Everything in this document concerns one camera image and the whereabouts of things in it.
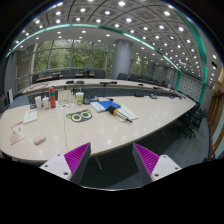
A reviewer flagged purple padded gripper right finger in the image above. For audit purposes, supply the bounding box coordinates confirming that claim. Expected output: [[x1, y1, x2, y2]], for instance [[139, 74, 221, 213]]
[[132, 143, 181, 185]]

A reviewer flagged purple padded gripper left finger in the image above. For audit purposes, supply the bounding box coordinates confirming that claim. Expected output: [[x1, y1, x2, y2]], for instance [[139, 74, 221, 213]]
[[41, 143, 91, 184]]

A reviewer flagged pink computer mouse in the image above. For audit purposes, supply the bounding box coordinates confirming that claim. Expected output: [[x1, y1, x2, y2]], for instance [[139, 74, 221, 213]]
[[33, 135, 46, 145]]

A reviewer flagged white open notebook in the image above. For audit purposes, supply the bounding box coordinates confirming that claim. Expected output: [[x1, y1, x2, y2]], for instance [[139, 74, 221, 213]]
[[118, 105, 138, 121]]

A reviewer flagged white paper sheet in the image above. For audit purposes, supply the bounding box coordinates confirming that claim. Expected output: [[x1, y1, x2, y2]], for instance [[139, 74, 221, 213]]
[[23, 110, 37, 124]]

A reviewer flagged black office chair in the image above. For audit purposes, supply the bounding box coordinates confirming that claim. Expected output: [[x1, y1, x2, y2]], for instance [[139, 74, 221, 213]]
[[179, 109, 207, 138]]

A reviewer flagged red tall bottle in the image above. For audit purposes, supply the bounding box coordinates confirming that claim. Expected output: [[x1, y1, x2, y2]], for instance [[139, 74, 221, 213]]
[[49, 87, 56, 109]]

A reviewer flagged white paper cup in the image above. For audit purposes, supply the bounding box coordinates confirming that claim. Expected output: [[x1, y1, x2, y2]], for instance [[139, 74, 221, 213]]
[[42, 97, 50, 109]]

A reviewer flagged black handheld tool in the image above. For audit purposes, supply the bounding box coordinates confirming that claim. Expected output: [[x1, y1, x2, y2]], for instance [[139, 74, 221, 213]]
[[108, 106, 131, 122]]

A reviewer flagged white standing card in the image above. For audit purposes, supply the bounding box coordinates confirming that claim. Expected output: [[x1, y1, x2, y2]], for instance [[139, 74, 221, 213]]
[[58, 90, 75, 104]]

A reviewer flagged blue book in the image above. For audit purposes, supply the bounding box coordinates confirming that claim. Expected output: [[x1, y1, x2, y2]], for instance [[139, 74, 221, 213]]
[[98, 100, 121, 111]]

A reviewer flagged green and white cup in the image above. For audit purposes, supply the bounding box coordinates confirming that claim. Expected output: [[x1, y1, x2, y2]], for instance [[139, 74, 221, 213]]
[[75, 92, 84, 105]]

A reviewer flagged white cylindrical container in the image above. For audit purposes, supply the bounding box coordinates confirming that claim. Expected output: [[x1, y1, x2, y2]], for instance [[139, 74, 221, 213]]
[[35, 96, 42, 109]]

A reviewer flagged grey round pillar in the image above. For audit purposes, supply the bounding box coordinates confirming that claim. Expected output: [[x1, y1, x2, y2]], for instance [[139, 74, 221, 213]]
[[111, 39, 133, 79]]

